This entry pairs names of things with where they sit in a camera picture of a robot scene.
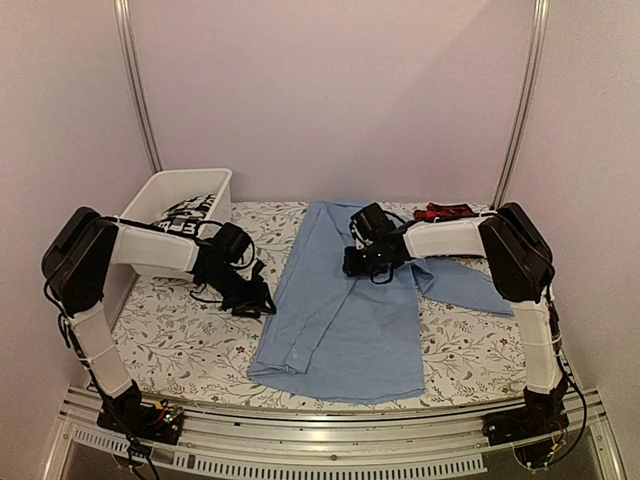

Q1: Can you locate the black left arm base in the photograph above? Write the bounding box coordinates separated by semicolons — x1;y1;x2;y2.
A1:
97;396;184;445

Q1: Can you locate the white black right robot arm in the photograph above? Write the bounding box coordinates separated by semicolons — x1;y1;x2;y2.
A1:
343;202;568;436

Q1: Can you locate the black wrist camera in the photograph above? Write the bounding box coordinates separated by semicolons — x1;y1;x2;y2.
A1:
349;203;396;245
211;222;251;268

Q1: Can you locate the black white plaid shirt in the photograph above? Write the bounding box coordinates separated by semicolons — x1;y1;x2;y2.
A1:
154;194;216;235

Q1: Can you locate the light blue long sleeve shirt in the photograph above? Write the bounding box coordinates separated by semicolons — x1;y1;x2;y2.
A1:
248;202;513;404

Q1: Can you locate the right aluminium frame post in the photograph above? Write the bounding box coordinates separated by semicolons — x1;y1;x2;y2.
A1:
491;0;549;208

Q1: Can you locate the left aluminium frame post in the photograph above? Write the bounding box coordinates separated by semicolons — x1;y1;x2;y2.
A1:
113;0;163;174

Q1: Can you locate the floral patterned table cloth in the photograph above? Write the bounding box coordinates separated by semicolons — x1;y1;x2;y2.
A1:
113;202;526;411

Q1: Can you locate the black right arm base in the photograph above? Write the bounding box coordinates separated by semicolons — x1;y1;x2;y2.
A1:
482;390;569;446

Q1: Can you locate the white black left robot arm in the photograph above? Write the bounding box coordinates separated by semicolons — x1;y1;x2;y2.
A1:
41;207;276;434

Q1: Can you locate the white plastic bin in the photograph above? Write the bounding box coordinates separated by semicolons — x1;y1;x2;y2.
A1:
111;168;232;280

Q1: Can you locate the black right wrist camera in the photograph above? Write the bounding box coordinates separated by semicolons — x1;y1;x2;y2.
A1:
349;203;396;245

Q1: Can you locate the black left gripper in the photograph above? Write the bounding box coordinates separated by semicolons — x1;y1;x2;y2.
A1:
202;266;277;318

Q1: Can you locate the aluminium front rail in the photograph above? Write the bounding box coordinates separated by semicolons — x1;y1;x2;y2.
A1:
44;387;632;479

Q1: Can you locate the aluminium frame post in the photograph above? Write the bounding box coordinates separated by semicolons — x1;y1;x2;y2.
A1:
491;0;549;208
113;0;163;174

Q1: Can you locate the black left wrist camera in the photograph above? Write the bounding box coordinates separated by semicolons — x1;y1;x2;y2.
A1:
211;222;251;268

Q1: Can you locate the red black plaid folded shirt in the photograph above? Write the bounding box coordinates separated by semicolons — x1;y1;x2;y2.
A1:
413;202;479;223

